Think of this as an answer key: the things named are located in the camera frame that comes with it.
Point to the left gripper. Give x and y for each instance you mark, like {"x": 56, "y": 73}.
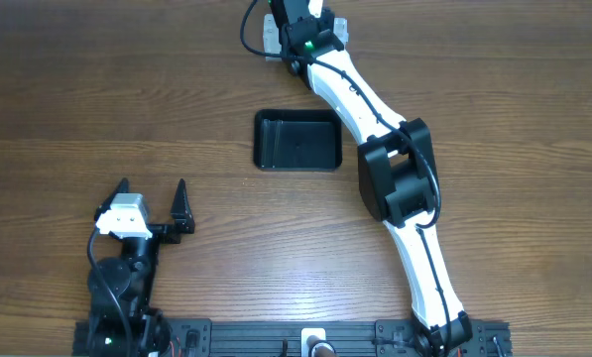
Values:
{"x": 166, "y": 234}

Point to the clear test tube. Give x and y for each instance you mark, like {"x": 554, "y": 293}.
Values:
{"x": 277, "y": 144}

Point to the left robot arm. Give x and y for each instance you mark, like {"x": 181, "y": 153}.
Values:
{"x": 112, "y": 282}

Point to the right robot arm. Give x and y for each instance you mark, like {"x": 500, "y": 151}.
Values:
{"x": 350, "y": 94}

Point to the black tray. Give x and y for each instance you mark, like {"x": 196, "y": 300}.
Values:
{"x": 305, "y": 144}

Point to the white test tube rack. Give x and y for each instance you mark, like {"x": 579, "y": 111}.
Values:
{"x": 271, "y": 35}

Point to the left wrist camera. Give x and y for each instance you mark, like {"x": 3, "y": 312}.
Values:
{"x": 124, "y": 215}

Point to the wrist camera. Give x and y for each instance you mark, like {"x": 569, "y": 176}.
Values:
{"x": 316, "y": 7}
{"x": 124, "y": 215}

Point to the mounting rail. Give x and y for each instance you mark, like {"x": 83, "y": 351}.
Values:
{"x": 256, "y": 339}

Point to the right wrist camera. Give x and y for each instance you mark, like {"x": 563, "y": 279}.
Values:
{"x": 316, "y": 7}

